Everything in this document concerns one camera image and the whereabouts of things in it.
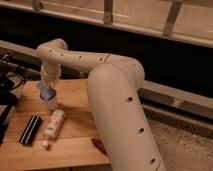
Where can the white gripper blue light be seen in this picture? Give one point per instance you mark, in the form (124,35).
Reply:
(48,96)

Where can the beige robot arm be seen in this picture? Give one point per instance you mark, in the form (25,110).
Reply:
(112,90)

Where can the black striped block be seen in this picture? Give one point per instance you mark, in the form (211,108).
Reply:
(30,130)

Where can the dark red oblong object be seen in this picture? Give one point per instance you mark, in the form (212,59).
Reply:
(99,145)

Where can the black equipment with cables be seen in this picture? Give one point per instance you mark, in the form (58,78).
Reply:
(12,77)

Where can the metal railing frame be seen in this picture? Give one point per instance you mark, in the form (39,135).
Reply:
(188,21)

